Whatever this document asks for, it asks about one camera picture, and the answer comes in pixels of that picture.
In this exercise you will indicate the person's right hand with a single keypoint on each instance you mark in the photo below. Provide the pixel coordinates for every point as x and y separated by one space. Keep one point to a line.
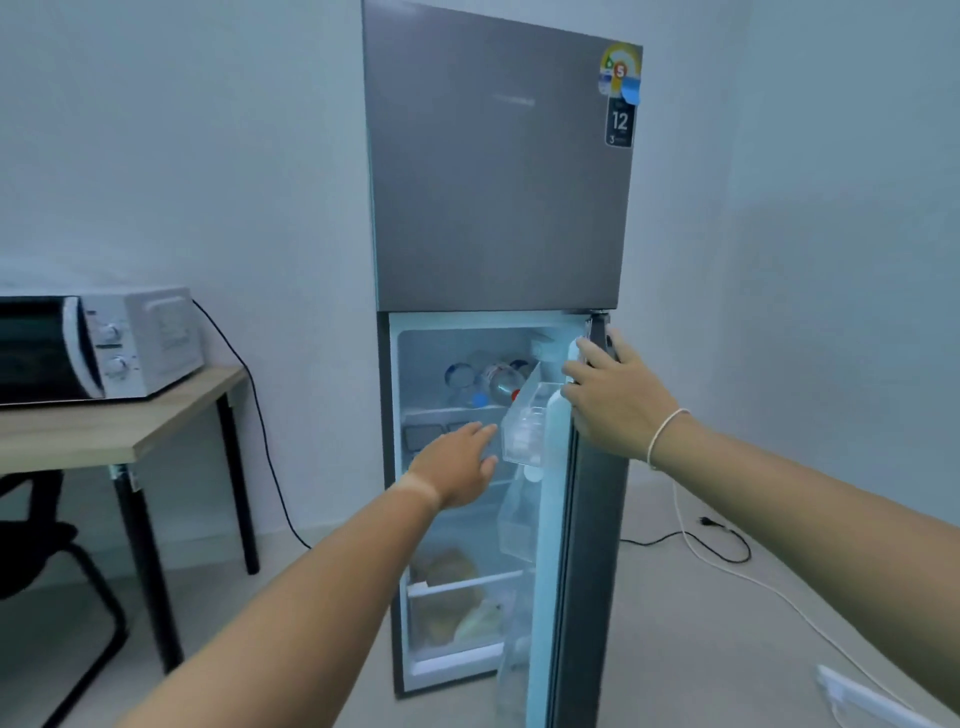
619 405

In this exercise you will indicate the person's left hand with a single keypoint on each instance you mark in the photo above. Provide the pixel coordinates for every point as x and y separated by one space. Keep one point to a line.
450 469

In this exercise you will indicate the person's right thumb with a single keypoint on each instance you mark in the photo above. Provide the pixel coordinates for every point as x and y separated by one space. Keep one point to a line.
576 373

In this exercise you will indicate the person's left thumb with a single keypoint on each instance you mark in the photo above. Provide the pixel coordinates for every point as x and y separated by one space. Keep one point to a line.
489 469

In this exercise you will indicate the grey refrigerator door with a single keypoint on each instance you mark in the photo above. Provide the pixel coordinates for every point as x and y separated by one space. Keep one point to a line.
592 570

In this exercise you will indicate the person's left forearm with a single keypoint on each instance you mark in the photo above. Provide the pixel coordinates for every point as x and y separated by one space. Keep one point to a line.
300 607

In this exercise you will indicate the person's right forearm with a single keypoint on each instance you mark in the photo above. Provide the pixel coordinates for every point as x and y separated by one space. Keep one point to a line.
817 525

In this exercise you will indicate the clear door shelf bin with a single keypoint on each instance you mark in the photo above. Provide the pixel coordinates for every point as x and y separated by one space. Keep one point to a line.
525 427
516 667
519 521

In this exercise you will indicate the clear water bottle red label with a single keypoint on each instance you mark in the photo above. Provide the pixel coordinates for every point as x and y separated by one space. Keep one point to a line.
504 381

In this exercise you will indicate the clear water bottle blue cap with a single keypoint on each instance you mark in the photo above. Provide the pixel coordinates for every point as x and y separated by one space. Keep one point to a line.
459 379

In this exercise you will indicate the white wrist band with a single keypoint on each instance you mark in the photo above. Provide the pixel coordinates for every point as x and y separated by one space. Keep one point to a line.
663 433

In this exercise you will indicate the brown round vegetable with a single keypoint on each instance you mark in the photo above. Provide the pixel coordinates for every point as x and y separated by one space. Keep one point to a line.
446 574

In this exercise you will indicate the pale yellow vegetable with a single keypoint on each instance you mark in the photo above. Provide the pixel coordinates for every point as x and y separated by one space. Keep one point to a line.
480 621

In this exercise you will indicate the clear crisper drawer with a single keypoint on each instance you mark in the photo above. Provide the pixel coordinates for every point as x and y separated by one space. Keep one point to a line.
457 622

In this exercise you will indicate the grey two-door refrigerator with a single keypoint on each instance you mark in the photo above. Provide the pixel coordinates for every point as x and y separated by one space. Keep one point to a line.
495 187

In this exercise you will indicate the black rectangular sticker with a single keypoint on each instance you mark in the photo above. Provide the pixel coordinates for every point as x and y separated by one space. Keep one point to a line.
619 124

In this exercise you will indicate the round colourful energy sticker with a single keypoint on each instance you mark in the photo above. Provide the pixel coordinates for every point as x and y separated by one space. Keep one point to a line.
619 69

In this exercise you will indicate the white microwave oven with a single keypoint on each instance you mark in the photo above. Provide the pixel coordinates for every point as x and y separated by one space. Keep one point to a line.
142 341

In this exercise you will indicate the wooden table with black legs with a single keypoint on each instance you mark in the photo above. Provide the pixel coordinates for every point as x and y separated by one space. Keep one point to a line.
112 427

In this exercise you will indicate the white power strip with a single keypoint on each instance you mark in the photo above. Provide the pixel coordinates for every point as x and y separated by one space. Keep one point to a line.
862 697

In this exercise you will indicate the black chair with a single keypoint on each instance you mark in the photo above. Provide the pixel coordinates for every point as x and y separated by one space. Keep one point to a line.
30 547

